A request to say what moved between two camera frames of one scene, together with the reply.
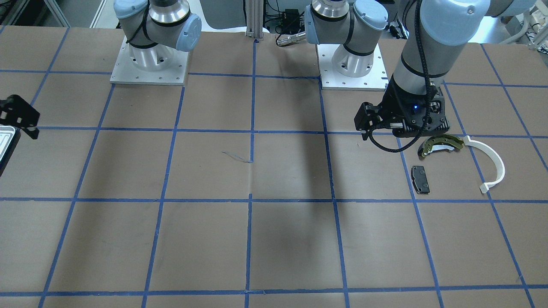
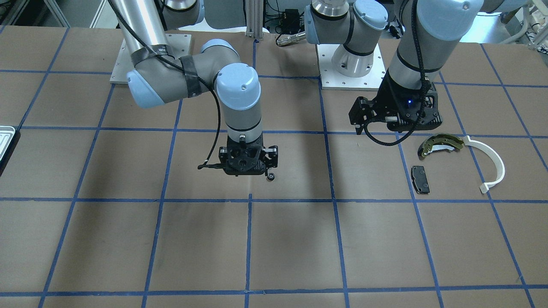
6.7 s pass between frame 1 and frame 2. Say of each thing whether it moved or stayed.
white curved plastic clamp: stayed
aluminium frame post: stayed
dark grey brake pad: stayed
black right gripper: moved
